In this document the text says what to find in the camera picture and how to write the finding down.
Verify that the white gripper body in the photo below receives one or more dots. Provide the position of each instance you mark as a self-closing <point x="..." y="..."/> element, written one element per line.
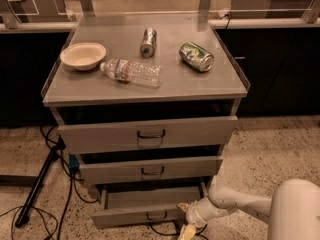
<point x="194" y="212"/>

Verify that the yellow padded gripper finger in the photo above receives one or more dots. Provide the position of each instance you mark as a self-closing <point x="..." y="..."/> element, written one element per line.
<point x="187" y="232"/>

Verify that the grey bottom drawer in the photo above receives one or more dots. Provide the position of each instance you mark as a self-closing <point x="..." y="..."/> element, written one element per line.
<point x="146" y="202"/>

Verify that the grey drawer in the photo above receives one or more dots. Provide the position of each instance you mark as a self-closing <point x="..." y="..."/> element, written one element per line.
<point x="146" y="202"/>
<point x="147" y="170"/>
<point x="152" y="134"/>

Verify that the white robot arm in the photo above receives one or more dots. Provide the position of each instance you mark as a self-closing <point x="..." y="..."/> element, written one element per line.
<point x="292" y="213"/>

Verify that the grey middle drawer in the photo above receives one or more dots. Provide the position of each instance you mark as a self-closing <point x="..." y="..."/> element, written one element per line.
<point x="147" y="170"/>

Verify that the grey drawer cabinet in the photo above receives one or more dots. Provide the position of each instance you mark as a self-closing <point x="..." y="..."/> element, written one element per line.
<point x="77" y="98"/>

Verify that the grey top drawer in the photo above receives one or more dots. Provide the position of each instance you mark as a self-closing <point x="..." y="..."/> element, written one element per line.
<point x="152" y="134"/>

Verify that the clear plastic water bottle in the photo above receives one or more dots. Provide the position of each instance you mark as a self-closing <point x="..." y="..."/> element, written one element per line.
<point x="132" y="72"/>

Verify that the green soda can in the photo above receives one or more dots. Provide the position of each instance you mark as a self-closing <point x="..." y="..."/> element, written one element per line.
<point x="196" y="56"/>

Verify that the silver slim can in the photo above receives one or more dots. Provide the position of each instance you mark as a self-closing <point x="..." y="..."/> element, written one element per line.
<point x="148" y="44"/>

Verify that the white bowl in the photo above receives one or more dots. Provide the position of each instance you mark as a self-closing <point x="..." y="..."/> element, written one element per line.
<point x="83" y="56"/>

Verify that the background grey cabinet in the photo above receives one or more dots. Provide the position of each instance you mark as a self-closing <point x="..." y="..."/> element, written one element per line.
<point x="264" y="9"/>

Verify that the clear acrylic barrier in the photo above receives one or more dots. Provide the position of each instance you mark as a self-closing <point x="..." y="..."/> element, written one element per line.
<point x="59" y="14"/>

